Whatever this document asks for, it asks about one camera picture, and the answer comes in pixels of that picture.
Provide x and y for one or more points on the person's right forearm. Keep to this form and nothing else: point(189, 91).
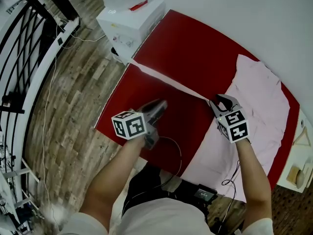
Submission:
point(254, 180)

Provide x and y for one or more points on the white side table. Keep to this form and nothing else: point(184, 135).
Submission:
point(296, 155)

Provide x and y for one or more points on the black device with screen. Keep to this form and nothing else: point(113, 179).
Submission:
point(205, 194)

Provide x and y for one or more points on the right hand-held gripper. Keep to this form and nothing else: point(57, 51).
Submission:
point(234, 128)

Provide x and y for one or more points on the wooden clothes hanger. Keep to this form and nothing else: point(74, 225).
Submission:
point(304, 133)

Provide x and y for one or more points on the person's left forearm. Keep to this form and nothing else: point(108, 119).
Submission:
point(110, 185)

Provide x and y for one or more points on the pink robe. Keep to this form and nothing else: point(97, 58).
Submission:
point(256, 94)

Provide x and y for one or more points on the person's white shirt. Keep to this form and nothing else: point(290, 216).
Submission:
point(159, 219)

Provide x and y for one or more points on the white water dispenser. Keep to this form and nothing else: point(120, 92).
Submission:
point(132, 26)

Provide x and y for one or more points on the light wooden box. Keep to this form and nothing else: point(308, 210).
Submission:
point(292, 175)

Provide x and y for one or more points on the black metal railing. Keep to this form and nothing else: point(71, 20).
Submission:
point(34, 70)

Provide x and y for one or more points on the round grey table grommet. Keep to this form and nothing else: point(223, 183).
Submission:
point(303, 123)

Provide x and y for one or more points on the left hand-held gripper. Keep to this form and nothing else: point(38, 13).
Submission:
point(132, 126)

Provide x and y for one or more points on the red tablecloth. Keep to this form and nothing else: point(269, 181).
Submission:
point(183, 45)

